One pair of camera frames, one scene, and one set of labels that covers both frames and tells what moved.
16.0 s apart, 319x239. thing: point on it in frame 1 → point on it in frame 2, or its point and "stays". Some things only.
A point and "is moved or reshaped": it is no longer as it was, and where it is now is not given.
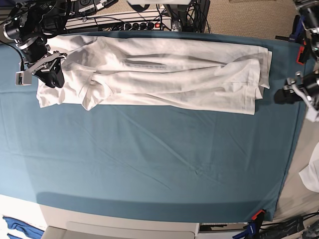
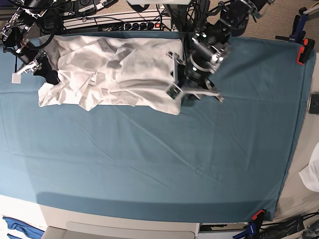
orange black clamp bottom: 258,218 stays
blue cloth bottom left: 30,231 stays
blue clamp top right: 298,34 stays
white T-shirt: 108,74 is moved or reshaped
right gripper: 307,82 → 193,76
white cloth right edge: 310,174 stays
